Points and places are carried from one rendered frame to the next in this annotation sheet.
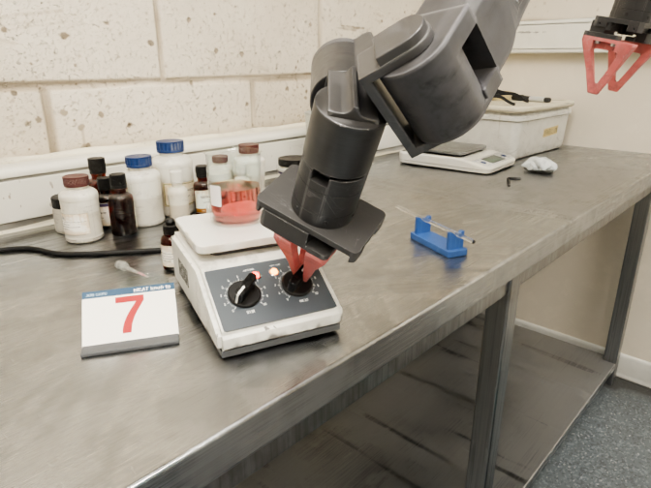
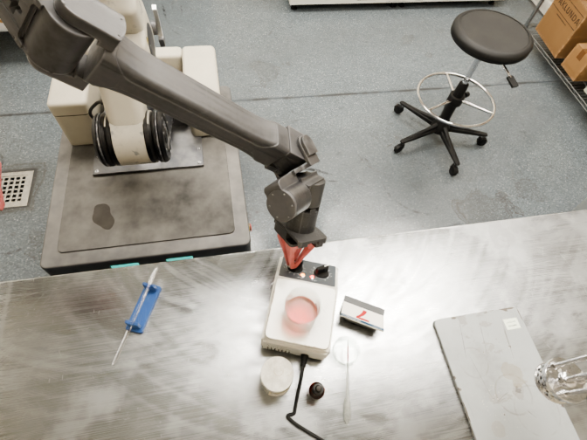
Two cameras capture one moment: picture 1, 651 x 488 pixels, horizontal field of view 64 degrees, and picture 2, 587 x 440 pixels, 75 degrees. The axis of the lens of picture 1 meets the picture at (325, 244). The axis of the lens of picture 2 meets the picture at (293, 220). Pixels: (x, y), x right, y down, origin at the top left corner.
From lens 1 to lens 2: 0.96 m
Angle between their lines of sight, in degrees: 98
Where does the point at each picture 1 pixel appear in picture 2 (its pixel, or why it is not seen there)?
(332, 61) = (301, 189)
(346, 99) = (314, 176)
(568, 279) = not seen: outside the picture
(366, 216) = not seen: hidden behind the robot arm
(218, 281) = (329, 281)
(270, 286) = (307, 271)
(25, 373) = (405, 312)
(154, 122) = not seen: outside the picture
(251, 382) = (331, 253)
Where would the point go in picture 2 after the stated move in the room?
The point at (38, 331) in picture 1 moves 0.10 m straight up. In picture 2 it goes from (399, 348) to (417, 336)
